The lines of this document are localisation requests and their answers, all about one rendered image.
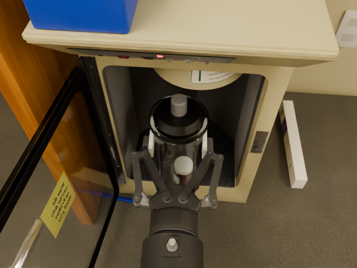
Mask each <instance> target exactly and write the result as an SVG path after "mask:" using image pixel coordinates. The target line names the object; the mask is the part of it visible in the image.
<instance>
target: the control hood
mask: <svg viewBox="0 0 357 268"><path fill-rule="evenodd" d="M22 38H23V39H24V40H26V41H27V43H30V44H34V45H38V46H42V47H46V48H50V49H54V50H57V51H61V52H65V53H69V54H82V55H87V54H84V53H80V52H76V51H73V50H70V49H66V48H79V49H96V50H106V51H124V52H142V53H160V54H178V55H196V56H213V57H231V58H236V59H235V60H234V61H232V62H231V63H233V64H251V65H268V66H285V67H295V68H300V67H303V66H309V65H314V64H320V63H325V62H331V61H334V59H335V58H338V57H339V55H340V51H339V48H338V44H337V40H336V37H335V34H334V30H333V27H332V23H331V20H330V17H329V14H328V10H327V7H326V3H325V0H138V4H137V8H136V10H135V14H134V17H133V21H132V24H131V28H130V32H129V33H127V34H123V33H105V32H86V31H67V30H48V29H36V28H34V27H33V25H32V22H31V20H30V21H29V23H28V24H27V26H26V28H25V30H24V31H23V33H22Z"/></svg>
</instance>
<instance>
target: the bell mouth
mask: <svg viewBox="0 0 357 268"><path fill-rule="evenodd" d="M154 70H155V71H156V72H157V74H158V75H160V76H161V77H162V78H163V79H164V80H166V81H167V82H169V83H171V84H173V85H176V86H179V87H182V88H186V89H193V90H208V89H215V88H219V87H223V86H225V85H228V84H230V83H232V82H233V81H235V80H236V79H238V78H239V77H240V76H241V75H242V73H231V72H214V71H197V70H180V69H163V68H154Z"/></svg>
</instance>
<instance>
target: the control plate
mask: <svg viewBox="0 0 357 268"><path fill-rule="evenodd" d="M66 49H70V50H73V51H76V52H80V53H84V54H87V55H94V56H98V55H97V54H103V55H104V56H112V57H118V55H123V56H129V58H141V56H146V57H154V58H155V59H157V60H168V59H167V58H172V59H173V60H174V61H186V60H191V61H192V62H204V61H210V62H209V63H227V64H230V63H231V62H232V61H234V60H235V59H236V58H231V57H213V56H196V55H178V54H160V53H142V52H124V51H106V50H96V49H79V48H66ZM156 55H163V57H157V56H156ZM192 57H199V59H197V60H195V59H193V58H192Z"/></svg>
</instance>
